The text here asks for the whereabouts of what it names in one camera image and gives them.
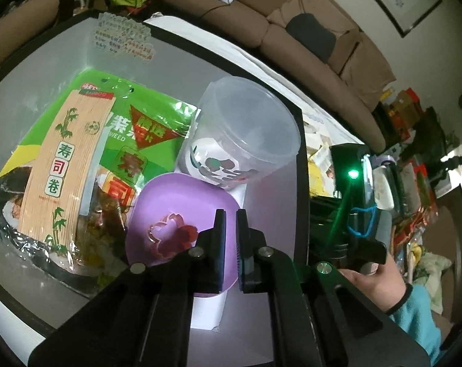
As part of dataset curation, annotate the brown sofa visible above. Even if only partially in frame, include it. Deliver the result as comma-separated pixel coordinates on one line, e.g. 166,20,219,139
162,0,396,153

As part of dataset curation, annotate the large black storage box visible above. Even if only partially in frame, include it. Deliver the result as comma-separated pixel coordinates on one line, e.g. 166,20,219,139
0,13,316,366

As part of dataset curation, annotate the clear lidded food container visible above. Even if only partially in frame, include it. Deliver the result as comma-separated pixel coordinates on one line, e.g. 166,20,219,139
372,154,401,216

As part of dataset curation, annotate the black cushion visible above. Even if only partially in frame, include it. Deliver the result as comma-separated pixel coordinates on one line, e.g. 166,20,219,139
286,13,336,63

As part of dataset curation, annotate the teal sleeve forearm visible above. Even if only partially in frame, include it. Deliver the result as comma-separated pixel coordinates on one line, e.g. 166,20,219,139
387,284,443,366

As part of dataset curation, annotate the person's right hand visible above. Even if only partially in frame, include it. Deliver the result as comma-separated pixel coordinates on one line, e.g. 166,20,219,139
339,254,408,312

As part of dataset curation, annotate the yellow tea box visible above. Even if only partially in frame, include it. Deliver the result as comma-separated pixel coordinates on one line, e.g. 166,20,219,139
308,159,336,197

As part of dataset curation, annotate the white sticker label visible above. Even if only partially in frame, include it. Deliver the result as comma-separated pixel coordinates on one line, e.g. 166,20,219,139
92,12,156,61

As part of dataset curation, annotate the brown armchair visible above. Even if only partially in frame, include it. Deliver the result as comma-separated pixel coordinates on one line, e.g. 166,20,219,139
0,0,60,64

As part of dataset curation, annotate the green sushi seaweed package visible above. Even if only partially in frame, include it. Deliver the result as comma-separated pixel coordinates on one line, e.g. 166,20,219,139
0,69,197,297

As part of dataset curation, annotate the purple plastic bowl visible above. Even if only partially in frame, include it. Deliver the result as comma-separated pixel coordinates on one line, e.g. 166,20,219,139
125,172,239,292

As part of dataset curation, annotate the clear plastic tub container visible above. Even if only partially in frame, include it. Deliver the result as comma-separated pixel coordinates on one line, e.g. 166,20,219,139
177,76,301,189

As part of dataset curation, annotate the pink flower cookie cutter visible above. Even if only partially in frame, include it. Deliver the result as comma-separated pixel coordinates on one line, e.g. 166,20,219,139
146,213,199,261

